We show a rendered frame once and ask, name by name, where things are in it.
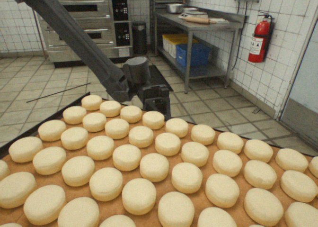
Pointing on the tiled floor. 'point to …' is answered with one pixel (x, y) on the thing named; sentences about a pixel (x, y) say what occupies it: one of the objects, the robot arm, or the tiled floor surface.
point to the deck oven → (92, 24)
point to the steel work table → (190, 73)
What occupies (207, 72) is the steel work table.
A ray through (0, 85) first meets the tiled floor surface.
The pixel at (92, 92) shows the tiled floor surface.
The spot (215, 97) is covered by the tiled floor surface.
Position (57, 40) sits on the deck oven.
